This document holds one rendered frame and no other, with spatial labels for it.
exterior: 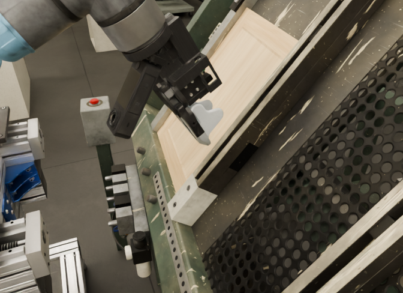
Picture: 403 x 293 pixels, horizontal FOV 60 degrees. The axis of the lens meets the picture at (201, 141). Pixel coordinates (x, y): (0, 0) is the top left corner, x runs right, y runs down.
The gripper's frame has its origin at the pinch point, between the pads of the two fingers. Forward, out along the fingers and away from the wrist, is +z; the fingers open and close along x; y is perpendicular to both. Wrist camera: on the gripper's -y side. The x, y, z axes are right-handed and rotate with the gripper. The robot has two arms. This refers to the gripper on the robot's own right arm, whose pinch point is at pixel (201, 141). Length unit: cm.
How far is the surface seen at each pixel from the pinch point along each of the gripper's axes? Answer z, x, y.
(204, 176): 26.2, 20.2, -2.6
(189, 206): 31.6, 21.1, -10.7
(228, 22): 18, 62, 39
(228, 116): 27.1, 33.6, 14.5
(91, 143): 38, 94, -29
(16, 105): 64, 286, -83
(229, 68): 24, 49, 27
